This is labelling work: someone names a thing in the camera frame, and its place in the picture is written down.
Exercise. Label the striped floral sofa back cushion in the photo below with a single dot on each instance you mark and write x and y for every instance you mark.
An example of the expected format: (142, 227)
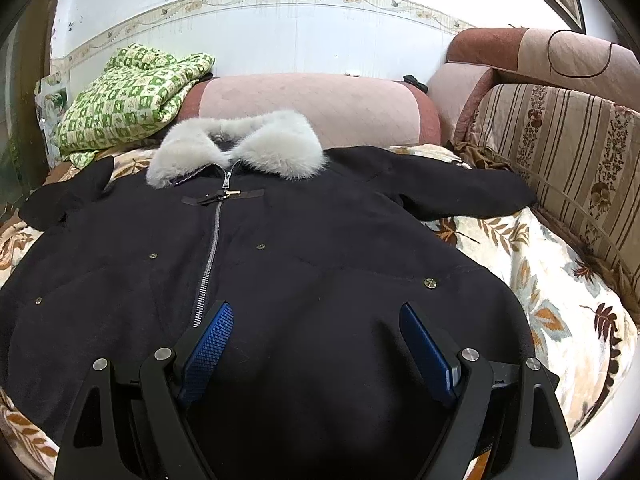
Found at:
(565, 160)

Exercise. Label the green patterned quilt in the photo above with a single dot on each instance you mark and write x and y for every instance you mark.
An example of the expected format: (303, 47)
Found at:
(125, 100)

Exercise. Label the leaf print blanket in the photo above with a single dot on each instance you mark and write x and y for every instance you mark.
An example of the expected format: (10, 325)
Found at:
(560, 310)

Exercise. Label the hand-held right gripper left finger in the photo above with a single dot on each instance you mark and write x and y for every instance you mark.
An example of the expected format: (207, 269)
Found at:
(210, 342)

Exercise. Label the pink sofa armrest cushion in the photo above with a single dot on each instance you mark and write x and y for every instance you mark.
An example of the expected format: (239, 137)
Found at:
(320, 105)

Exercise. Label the black coat with fur collar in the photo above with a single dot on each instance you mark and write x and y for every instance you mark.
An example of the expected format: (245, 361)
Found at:
(310, 270)

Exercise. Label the small black object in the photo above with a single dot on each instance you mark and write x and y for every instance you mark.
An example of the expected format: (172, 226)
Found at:
(416, 82)

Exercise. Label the dark wooden cabinet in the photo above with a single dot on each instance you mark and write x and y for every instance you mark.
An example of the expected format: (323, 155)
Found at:
(22, 110)

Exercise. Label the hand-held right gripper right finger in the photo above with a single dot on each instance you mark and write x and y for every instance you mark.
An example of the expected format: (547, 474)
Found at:
(425, 347)

